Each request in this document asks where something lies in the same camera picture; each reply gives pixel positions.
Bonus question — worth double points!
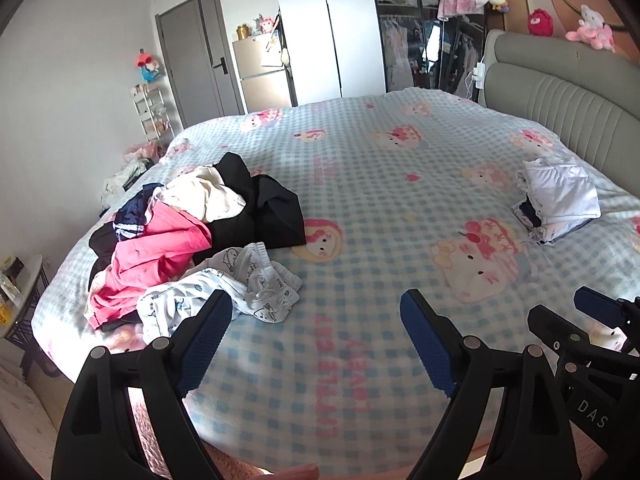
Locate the white t-shirt navy trim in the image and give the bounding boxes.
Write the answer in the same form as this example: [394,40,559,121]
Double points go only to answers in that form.
[515,156,601,226]

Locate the red blue wall plush toy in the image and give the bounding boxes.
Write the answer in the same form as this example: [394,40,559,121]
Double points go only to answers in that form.
[134,49,166,83]

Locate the beige fridge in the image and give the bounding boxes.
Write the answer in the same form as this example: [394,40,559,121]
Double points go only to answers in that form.
[231,35,298,113]

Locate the white cartoon print pajama pants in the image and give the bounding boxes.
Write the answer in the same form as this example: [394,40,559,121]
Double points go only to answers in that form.
[136,241,303,346]

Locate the grey-green padded headboard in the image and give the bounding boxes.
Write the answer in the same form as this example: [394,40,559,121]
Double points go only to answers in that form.
[477,29,640,256]

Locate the red round plush toy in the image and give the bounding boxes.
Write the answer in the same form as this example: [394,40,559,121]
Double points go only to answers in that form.
[527,8,555,37]

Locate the pink white cloth heap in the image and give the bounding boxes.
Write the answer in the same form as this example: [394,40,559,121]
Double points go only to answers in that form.
[100,140,171,211]

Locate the navy sweater with white stripes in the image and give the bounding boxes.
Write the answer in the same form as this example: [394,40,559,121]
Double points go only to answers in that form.
[515,200,588,233]

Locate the pink fuzzy rug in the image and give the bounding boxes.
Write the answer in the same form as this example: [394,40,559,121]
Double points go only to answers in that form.
[0,360,66,480]

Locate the round side table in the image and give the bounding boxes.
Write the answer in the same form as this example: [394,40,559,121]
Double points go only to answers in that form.
[0,255,56,376]

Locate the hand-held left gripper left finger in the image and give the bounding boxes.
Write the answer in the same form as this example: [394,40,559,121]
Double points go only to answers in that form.
[50,289,234,480]

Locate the pink white plush toy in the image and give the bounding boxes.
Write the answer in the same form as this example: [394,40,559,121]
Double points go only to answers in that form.
[565,4,617,52]

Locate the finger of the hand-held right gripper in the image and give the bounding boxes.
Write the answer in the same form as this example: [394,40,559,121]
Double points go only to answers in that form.
[572,286,640,342]
[527,304,626,377]

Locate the dark open wardrobe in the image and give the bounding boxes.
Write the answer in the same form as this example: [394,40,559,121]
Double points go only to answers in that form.
[367,0,488,96]

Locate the black jacket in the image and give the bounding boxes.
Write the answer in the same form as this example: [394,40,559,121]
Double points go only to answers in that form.
[89,152,307,273]

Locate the folded pale clothes stack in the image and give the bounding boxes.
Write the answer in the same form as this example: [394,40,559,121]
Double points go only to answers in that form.
[510,202,601,248]

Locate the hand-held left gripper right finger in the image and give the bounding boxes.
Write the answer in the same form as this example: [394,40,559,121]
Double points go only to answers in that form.
[399,289,584,480]

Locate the white shelf rack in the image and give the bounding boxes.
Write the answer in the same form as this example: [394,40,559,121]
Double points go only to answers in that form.
[131,85,176,143]

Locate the checkered cartoon cat blanket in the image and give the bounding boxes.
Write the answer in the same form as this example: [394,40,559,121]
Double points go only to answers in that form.
[37,87,640,476]

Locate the person's pink fuzzy clothing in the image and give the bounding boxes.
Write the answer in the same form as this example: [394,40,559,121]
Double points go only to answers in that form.
[125,385,281,480]

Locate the white wardrobe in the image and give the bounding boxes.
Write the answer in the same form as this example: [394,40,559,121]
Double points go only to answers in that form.
[270,0,386,108]

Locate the pink garment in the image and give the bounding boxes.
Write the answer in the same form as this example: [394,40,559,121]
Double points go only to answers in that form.
[85,202,216,331]

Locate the grey door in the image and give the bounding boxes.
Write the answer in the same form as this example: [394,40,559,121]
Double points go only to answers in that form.
[155,0,246,128]

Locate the navy white striped skirt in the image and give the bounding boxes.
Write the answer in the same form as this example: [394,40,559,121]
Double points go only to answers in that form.
[112,182,166,241]

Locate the cream garment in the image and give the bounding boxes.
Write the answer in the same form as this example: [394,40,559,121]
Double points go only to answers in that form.
[150,165,248,223]

